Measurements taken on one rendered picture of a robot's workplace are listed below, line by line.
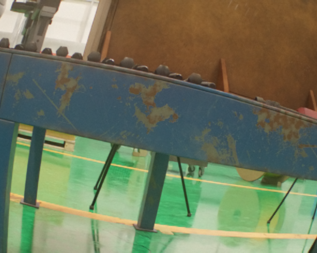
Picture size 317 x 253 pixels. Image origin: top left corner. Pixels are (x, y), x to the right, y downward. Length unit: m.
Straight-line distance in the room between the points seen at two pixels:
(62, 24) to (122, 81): 10.20
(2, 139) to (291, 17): 0.70
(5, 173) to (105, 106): 0.18
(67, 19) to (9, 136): 10.25
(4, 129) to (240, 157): 0.34
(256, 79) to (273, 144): 0.28
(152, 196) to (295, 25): 1.63
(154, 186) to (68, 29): 8.62
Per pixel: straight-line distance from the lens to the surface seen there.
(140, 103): 0.59
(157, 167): 2.38
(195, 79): 0.64
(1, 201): 0.61
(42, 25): 0.83
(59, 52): 0.62
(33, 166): 2.33
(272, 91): 0.93
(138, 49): 0.84
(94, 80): 0.59
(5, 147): 0.59
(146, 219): 2.42
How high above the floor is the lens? 0.57
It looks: 1 degrees down
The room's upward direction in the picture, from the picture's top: 12 degrees clockwise
